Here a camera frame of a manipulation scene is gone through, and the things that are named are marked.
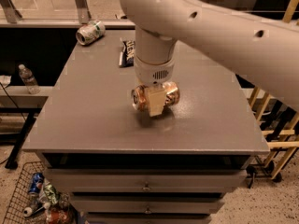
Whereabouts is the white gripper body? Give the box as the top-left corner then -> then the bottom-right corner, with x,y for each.
134,57 -> 175,86

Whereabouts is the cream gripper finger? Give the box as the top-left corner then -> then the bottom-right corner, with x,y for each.
147,84 -> 166,117

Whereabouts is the crushed orange soda can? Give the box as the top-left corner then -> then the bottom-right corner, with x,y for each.
131,81 -> 180,112

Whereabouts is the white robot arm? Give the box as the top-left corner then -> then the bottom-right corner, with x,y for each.
120,0 -> 299,111

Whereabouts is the blue soda can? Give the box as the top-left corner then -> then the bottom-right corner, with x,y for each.
28,173 -> 44,196

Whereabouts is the green crumpled can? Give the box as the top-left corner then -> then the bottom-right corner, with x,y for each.
44,184 -> 59,205

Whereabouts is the red soda can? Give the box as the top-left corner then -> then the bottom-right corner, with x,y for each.
45,208 -> 74,224

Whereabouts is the dark blue chip bag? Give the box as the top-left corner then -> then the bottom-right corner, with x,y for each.
119,40 -> 135,68

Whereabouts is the grey drawer cabinet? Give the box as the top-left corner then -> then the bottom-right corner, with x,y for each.
24,30 -> 269,224

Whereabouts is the clear plastic water bottle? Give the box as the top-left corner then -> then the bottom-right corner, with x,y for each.
19,64 -> 40,94

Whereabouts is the small bottle in basket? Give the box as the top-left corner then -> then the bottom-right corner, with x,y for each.
23,203 -> 50,217

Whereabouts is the wire basket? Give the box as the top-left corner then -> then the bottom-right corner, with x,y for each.
3,161 -> 44,224

